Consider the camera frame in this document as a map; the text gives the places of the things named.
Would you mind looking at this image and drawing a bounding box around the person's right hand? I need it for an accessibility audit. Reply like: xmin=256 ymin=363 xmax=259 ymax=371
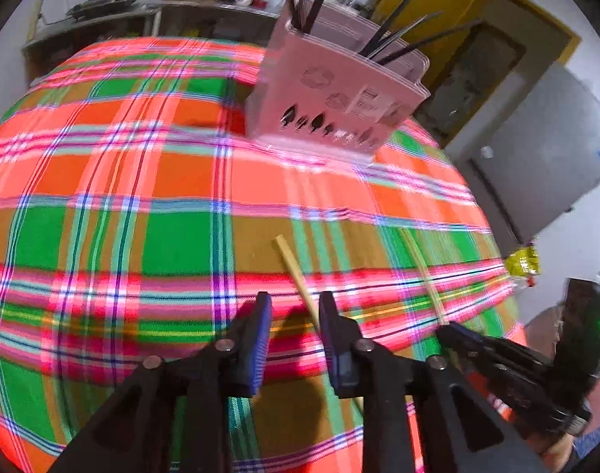
xmin=539 ymin=431 xmax=582 ymax=471

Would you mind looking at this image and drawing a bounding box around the grey refrigerator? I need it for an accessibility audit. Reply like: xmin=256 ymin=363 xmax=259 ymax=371
xmin=445 ymin=64 xmax=600 ymax=257

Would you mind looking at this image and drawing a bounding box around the pink plastic utensil basket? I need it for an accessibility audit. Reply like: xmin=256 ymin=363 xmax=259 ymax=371
xmin=245 ymin=0 xmax=431 ymax=166

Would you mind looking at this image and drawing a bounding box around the yellow door frame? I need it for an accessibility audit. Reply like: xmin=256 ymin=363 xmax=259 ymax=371
xmin=418 ymin=0 xmax=581 ymax=149

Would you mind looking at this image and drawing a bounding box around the kitchen counter shelf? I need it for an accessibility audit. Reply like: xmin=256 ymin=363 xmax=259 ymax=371
xmin=21 ymin=2 xmax=281 ymax=84

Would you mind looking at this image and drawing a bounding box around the bamboo chopstick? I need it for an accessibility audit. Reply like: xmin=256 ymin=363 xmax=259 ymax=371
xmin=273 ymin=235 xmax=323 ymax=333
xmin=401 ymin=227 xmax=451 ymax=327

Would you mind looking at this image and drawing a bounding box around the gas stove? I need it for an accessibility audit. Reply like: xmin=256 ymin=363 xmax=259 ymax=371
xmin=66 ymin=0 xmax=155 ymax=20

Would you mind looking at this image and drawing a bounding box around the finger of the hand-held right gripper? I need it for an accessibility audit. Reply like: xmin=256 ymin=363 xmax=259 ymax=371
xmin=435 ymin=322 xmax=592 ymax=435
xmin=456 ymin=324 xmax=553 ymax=371

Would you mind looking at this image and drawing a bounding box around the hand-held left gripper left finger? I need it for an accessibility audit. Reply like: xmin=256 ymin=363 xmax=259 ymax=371
xmin=48 ymin=292 xmax=273 ymax=473

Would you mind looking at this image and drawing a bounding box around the plaid tablecloth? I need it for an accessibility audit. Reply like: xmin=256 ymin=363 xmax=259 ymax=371
xmin=0 ymin=34 xmax=527 ymax=473

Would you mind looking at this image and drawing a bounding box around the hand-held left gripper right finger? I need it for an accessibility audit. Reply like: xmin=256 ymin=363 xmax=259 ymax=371
xmin=318 ymin=292 xmax=552 ymax=473

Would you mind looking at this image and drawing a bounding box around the yellow snack bag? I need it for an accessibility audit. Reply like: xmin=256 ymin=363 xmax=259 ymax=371
xmin=507 ymin=246 xmax=542 ymax=277

